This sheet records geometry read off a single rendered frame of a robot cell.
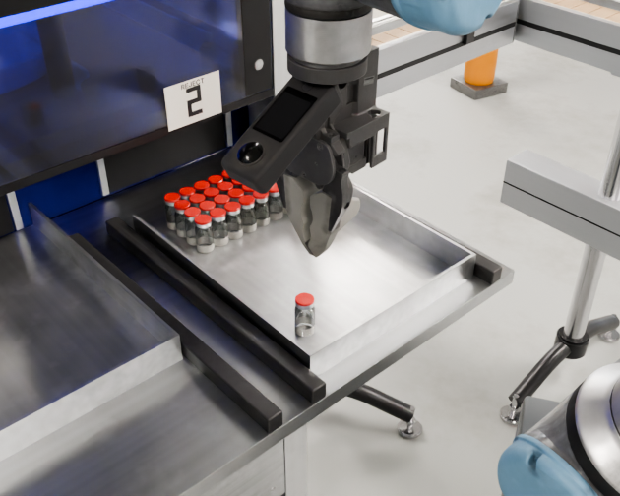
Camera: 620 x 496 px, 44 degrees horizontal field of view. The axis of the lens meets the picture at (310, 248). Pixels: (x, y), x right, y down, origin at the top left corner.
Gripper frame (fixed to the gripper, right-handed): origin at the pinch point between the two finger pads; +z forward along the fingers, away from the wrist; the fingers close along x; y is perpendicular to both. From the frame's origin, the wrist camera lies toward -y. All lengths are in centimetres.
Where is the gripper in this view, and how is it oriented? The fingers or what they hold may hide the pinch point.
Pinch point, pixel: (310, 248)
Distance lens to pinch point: 78.9
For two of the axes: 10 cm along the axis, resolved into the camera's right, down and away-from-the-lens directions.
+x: -7.3, -4.0, 5.5
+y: 6.8, -4.3, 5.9
